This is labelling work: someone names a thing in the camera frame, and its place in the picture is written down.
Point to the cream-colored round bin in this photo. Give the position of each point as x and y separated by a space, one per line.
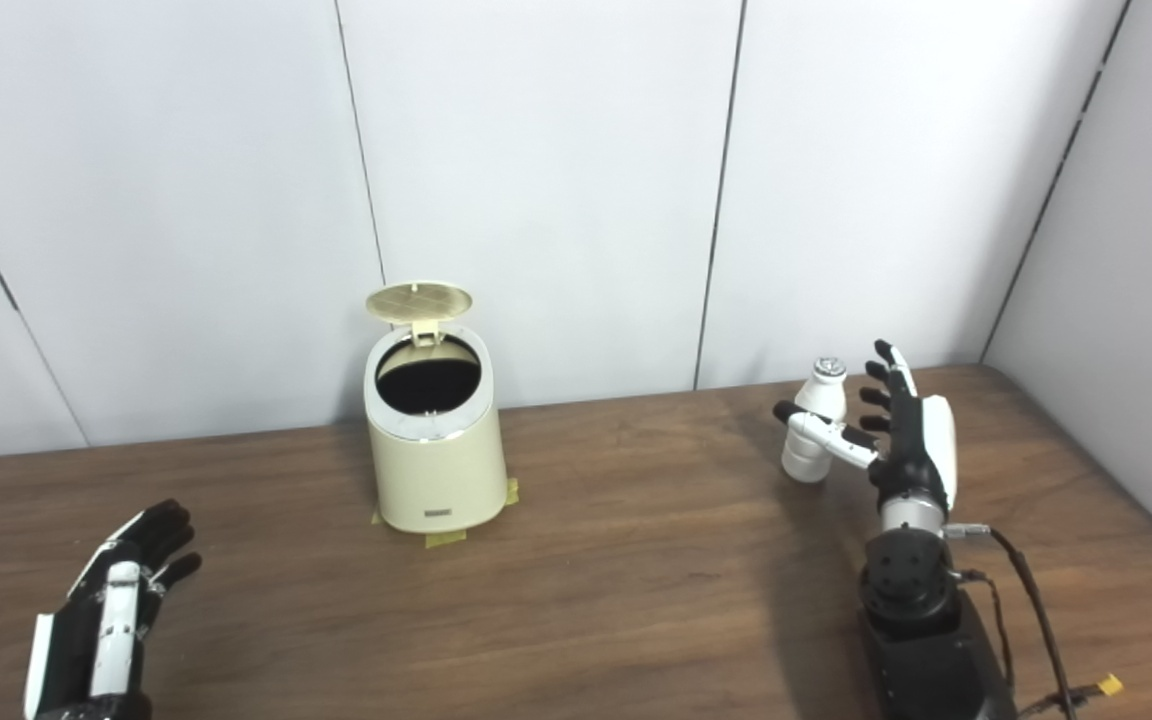
436 480

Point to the cream round bin lid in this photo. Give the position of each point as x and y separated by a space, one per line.
418 300

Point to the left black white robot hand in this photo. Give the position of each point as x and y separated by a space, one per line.
76 650

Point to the wide yellow tape piece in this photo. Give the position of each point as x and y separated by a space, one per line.
445 538

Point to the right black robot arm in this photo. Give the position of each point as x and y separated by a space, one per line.
921 620

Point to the small white plastic bottle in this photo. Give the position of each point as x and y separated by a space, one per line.
821 392

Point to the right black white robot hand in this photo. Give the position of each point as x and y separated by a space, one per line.
911 450

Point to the black wall panel hinge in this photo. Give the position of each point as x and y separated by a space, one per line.
7 291

